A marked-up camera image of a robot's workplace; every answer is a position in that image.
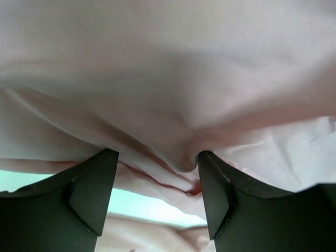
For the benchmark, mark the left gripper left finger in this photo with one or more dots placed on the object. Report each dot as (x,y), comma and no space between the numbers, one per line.
(65,212)

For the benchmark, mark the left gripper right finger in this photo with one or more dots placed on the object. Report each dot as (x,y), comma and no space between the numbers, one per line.
(245,214)

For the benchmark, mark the pink trousers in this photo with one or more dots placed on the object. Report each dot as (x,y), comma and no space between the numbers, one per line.
(162,81)

